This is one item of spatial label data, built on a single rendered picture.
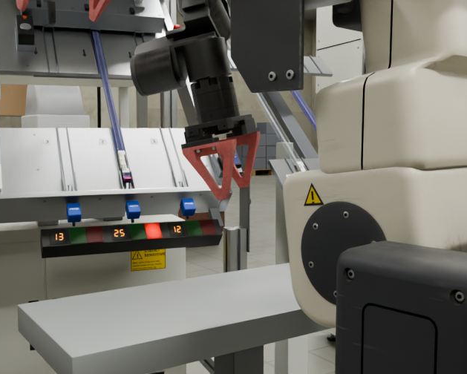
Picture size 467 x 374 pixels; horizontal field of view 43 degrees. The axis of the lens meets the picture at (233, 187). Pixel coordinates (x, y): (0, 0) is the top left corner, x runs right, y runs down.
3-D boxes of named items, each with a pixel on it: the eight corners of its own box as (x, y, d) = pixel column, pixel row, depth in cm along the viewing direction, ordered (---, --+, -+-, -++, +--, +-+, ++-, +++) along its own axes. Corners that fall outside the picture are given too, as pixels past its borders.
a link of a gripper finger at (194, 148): (192, 206, 74) (177, 133, 73) (211, 197, 81) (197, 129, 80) (243, 198, 72) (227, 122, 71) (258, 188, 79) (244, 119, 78)
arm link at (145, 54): (206, -20, 78) (226, 23, 85) (126, 1, 81) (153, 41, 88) (207, 51, 72) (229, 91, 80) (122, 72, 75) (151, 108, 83)
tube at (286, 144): (316, 194, 118) (318, 190, 118) (311, 194, 118) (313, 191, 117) (227, 41, 147) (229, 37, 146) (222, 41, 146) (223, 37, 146)
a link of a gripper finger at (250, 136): (211, 197, 81) (196, 129, 80) (226, 188, 88) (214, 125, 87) (258, 188, 79) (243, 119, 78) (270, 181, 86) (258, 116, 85)
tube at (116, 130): (130, 183, 118) (131, 179, 117) (123, 183, 117) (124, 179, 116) (96, 30, 148) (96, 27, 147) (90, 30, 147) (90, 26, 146)
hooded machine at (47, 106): (93, 198, 765) (90, 78, 751) (40, 201, 728) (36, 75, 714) (72, 193, 829) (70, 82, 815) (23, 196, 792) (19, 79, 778)
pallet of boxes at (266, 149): (272, 171, 1270) (273, 122, 1260) (293, 174, 1212) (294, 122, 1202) (232, 174, 1212) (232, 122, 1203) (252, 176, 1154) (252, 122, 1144)
